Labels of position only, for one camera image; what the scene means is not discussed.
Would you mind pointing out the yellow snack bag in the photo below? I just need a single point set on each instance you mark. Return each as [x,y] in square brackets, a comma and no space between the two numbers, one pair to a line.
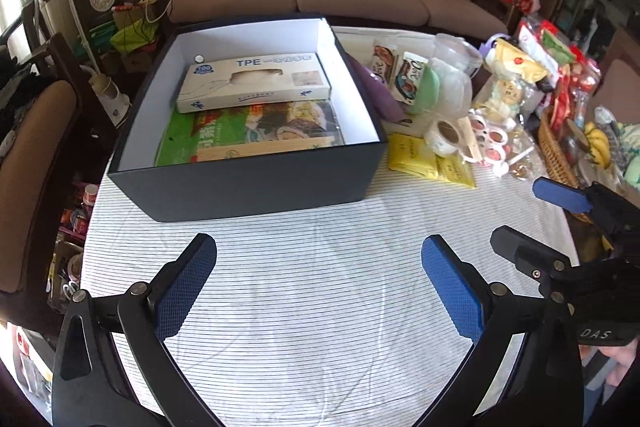
[520,62]

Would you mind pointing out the pink plastic basket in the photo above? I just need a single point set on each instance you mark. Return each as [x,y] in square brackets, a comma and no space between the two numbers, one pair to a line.
[77,217]

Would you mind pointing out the pile of snack packets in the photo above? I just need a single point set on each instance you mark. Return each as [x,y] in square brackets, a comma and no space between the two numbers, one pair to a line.
[560,52]

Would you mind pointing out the white glove box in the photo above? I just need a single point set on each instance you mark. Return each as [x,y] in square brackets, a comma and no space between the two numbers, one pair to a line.
[250,82]

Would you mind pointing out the wicker basket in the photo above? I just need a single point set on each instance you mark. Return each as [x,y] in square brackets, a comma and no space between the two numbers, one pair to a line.
[552,152]

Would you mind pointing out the green round lid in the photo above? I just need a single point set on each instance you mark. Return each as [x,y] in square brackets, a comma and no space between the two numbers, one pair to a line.
[425,94]

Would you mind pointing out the tape roll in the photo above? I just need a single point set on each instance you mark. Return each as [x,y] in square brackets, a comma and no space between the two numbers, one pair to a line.
[442,138]

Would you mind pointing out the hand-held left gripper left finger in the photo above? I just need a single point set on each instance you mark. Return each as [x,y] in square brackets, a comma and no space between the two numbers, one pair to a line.
[185,287]

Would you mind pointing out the striped cloth covered desktop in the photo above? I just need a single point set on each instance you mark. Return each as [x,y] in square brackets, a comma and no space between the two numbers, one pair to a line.
[300,297]

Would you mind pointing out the clear plastic cup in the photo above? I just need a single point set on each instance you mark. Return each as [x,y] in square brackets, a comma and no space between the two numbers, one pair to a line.
[455,94]

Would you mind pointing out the purple pouch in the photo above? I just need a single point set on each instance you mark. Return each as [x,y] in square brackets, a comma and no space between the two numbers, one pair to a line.
[375,97]

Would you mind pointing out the wrapped chopsticks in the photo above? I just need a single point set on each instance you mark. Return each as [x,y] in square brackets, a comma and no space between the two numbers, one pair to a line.
[470,139]

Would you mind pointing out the purple plastic jug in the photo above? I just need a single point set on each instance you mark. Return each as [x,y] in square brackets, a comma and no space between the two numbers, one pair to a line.
[492,44]

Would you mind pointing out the yellow packet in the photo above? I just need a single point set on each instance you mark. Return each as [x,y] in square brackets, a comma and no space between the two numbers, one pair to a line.
[412,154]
[455,172]

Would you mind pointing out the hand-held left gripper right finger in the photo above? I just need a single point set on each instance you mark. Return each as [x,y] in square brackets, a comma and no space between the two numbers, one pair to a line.
[450,287]

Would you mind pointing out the wooden chair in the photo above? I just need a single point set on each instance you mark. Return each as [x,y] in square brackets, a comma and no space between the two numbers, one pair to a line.
[40,147]

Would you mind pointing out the clear bag of biscuits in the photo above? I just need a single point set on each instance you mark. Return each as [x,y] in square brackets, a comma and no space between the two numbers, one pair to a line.
[507,94]

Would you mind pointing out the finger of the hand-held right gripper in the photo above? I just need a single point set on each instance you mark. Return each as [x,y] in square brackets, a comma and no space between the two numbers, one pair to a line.
[560,194]
[520,252]

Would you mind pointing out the white small appliance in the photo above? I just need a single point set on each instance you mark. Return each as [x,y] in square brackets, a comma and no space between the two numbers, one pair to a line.
[110,99]

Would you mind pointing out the small brown box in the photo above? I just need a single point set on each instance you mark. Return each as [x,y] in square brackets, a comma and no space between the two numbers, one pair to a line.
[482,81]

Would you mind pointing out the pink jelly cups pack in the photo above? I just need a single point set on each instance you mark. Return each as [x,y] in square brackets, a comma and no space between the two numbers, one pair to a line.
[492,139]

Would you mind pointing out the green seaweed packet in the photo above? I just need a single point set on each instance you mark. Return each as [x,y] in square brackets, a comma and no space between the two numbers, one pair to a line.
[210,132]

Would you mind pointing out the dark blue storage box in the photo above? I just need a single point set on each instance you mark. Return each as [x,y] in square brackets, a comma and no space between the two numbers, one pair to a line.
[240,192]

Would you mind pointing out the chocolate packet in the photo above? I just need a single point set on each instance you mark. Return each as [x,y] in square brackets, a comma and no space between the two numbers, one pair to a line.
[409,77]
[384,62]

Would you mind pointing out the green bag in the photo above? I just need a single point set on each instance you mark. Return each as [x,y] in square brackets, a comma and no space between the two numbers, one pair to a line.
[132,38]

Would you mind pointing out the bananas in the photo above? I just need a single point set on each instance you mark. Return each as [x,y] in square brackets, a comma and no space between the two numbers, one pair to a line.
[600,144]

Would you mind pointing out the clear plastic tub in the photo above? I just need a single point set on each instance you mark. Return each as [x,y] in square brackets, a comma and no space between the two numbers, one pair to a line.
[457,52]

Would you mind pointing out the person's right hand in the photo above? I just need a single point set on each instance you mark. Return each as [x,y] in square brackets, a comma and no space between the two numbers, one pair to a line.
[627,359]

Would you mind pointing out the bamboo sushi mat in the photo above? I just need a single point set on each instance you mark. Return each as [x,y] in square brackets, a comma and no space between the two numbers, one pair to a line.
[270,149]

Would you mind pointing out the cardboard box with tape rolls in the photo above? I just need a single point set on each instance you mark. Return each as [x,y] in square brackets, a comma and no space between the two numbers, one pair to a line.
[65,277]

